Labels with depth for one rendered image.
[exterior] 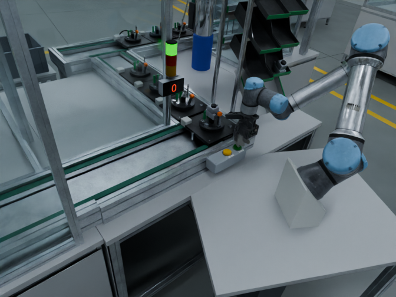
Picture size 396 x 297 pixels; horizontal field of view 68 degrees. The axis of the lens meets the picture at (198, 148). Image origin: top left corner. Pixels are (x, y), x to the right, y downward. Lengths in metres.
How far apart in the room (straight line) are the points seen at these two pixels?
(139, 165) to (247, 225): 0.56
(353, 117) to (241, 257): 0.65
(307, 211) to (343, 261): 0.23
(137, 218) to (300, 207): 0.66
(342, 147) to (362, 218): 0.52
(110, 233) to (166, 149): 0.50
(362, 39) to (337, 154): 0.41
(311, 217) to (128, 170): 0.82
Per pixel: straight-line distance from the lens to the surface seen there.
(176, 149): 1.51
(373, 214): 1.58
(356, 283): 2.43
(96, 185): 1.36
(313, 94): 1.35
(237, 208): 1.35
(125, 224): 1.27
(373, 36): 1.24
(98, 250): 1.30
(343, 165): 1.10
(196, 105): 1.77
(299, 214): 1.28
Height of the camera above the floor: 1.87
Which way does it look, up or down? 39 degrees down
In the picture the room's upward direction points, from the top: 5 degrees clockwise
